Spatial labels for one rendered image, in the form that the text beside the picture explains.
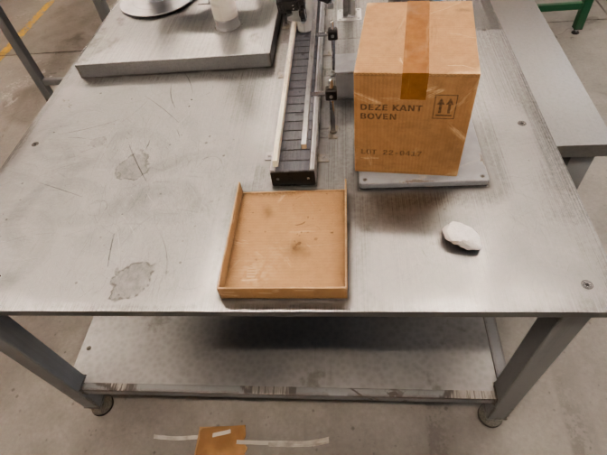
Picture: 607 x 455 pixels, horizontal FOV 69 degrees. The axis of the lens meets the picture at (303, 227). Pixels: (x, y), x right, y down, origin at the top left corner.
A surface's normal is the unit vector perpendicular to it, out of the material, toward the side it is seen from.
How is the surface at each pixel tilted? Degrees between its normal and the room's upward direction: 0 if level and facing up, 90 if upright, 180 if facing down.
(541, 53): 0
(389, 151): 90
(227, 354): 1
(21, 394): 0
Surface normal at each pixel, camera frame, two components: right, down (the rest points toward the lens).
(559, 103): -0.10, -0.63
